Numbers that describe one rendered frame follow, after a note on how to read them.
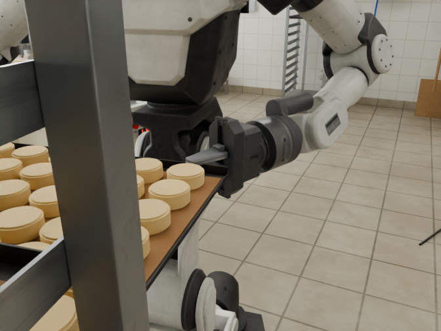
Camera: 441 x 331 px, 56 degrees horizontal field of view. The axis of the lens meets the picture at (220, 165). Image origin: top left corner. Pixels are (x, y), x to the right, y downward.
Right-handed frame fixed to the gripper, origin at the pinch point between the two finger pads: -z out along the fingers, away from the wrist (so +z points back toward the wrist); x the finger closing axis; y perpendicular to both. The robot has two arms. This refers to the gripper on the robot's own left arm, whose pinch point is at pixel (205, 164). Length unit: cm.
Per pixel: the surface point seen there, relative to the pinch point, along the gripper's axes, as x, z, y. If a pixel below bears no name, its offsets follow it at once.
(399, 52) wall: -36, 455, -173
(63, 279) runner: 9.0, -30.7, 23.6
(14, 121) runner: 17.8, -31.8, 24.2
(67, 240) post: 11.2, -30.2, 23.6
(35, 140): -43, 28, -158
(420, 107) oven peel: -91, 441, -132
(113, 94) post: 18.6, -27.7, 25.3
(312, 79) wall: -76, 419, -266
